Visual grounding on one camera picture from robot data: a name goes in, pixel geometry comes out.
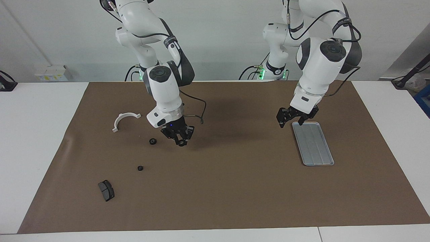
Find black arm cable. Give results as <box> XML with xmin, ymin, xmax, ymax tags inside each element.
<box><xmin>101</xmin><ymin>0</ymin><xmax>207</xmax><ymax>125</ymax></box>
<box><xmin>284</xmin><ymin>0</ymin><xmax>361</xmax><ymax>98</ymax></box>

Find blue box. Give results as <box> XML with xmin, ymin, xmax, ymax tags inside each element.
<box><xmin>414</xmin><ymin>84</ymin><xmax>430</xmax><ymax>118</ymax></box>

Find white wall socket box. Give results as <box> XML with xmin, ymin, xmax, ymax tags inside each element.
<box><xmin>35</xmin><ymin>66</ymin><xmax>73</xmax><ymax>82</ymax></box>

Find brown table mat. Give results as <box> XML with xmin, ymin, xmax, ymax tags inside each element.
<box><xmin>17</xmin><ymin>80</ymin><xmax>430</xmax><ymax>234</ymax></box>

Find silver metal tray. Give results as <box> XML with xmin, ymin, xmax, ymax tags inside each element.
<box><xmin>292</xmin><ymin>122</ymin><xmax>335</xmax><ymax>166</ymax></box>

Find black base cables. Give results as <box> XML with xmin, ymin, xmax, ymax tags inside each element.
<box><xmin>124</xmin><ymin>65</ymin><xmax>141</xmax><ymax>82</ymax></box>
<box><xmin>239</xmin><ymin>50</ymin><xmax>271</xmax><ymax>80</ymax></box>

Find black stand leg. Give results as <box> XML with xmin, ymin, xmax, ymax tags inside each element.
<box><xmin>391</xmin><ymin>55</ymin><xmax>430</xmax><ymax>89</ymax></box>

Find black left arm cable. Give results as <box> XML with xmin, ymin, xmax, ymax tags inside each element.
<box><xmin>284</xmin><ymin>0</ymin><xmax>361</xmax><ymax>98</ymax></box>

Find black left base cables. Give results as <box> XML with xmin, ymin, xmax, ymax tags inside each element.
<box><xmin>239</xmin><ymin>50</ymin><xmax>271</xmax><ymax>80</ymax></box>

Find white curved plastic bracket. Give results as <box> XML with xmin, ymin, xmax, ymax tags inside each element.
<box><xmin>112</xmin><ymin>113</ymin><xmax>142</xmax><ymax>133</ymax></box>

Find dark grey brake pad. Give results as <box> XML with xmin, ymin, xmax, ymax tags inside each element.
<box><xmin>98</xmin><ymin>180</ymin><xmax>115</xmax><ymax>202</ymax></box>

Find black right base cables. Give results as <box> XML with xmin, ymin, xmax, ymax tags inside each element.
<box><xmin>124</xmin><ymin>65</ymin><xmax>141</xmax><ymax>82</ymax></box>

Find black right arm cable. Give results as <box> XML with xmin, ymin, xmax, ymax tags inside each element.
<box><xmin>101</xmin><ymin>0</ymin><xmax>207</xmax><ymax>125</ymax></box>

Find black clamp base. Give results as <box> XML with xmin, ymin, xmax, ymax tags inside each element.
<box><xmin>0</xmin><ymin>71</ymin><xmax>18</xmax><ymax>92</ymax></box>

